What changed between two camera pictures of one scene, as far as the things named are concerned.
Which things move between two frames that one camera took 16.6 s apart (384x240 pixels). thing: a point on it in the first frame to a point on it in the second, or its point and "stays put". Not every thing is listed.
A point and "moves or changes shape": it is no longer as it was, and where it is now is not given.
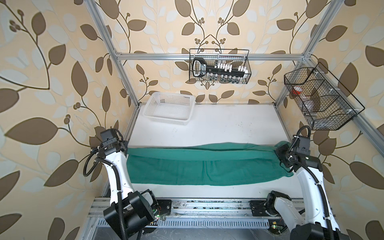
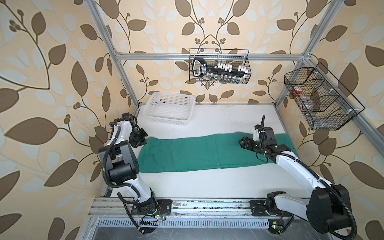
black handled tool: (200, 69) stays put
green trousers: (231, 163) moves or changes shape
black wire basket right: (327, 105) stays put
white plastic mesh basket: (170, 108) stays put
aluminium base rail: (188, 213) stays put
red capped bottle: (296, 90) stays put
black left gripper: (123, 143) to (142, 141)
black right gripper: (278, 150) to (248, 143)
